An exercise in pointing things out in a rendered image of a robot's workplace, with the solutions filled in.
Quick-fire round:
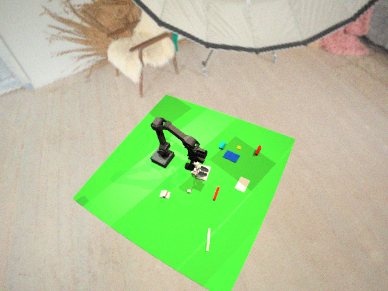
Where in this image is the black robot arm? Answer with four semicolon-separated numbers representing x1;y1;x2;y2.
151;117;208;164

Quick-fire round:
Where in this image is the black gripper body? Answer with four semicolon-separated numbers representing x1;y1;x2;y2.
184;154;197;171

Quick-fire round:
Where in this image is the blue flat rectangular plate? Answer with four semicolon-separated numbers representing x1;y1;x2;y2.
223;150;240;163

